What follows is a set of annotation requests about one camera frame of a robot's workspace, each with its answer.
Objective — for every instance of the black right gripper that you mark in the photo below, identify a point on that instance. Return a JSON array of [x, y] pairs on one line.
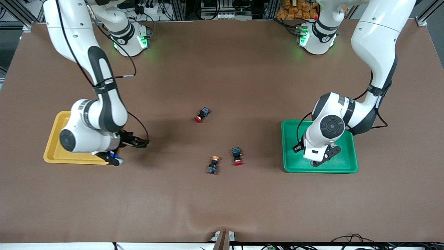
[[127, 139]]

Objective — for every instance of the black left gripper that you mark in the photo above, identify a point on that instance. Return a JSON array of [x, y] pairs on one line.
[[297, 148]]

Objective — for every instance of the orange push button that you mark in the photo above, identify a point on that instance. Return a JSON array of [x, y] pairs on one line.
[[213, 165]]

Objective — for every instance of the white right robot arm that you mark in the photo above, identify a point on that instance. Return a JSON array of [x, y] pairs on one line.
[[100, 114]]

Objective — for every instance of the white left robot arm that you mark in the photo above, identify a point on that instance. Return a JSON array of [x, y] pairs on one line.
[[376, 38]]

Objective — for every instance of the green plastic tray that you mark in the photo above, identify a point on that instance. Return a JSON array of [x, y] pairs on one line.
[[295, 163]]

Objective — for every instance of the red push button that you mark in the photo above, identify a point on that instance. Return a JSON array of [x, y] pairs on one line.
[[202, 115], [237, 156]]

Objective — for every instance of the yellow plastic tray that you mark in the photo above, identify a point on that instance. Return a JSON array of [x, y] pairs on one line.
[[55, 149]]

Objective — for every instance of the brown table mat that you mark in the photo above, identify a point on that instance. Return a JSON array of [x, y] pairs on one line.
[[222, 201]]

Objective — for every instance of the white socket strip with plugs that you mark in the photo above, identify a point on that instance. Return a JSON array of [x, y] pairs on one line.
[[152, 12]]

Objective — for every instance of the bag of orange items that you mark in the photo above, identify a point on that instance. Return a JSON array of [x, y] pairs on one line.
[[295, 12]]

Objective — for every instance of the white power strip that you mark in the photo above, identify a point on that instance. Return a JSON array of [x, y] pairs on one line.
[[225, 16]]

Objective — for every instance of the aluminium frame post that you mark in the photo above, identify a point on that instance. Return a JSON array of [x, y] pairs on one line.
[[20, 15], [426, 15]]

